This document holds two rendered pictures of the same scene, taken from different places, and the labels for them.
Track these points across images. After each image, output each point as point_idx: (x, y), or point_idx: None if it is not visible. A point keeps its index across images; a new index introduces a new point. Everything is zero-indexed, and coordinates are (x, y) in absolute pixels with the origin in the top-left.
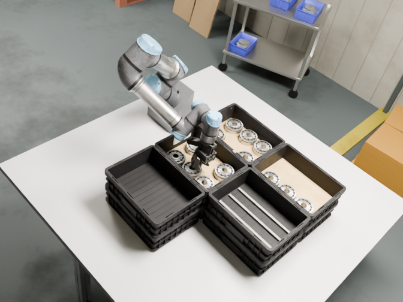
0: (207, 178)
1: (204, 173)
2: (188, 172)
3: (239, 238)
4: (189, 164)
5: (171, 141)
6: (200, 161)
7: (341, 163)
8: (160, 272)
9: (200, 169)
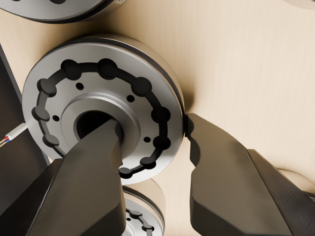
0: (145, 221)
1: (180, 154)
2: (60, 140)
3: None
4: (102, 87)
5: None
6: (190, 146)
7: None
8: None
9: (150, 171)
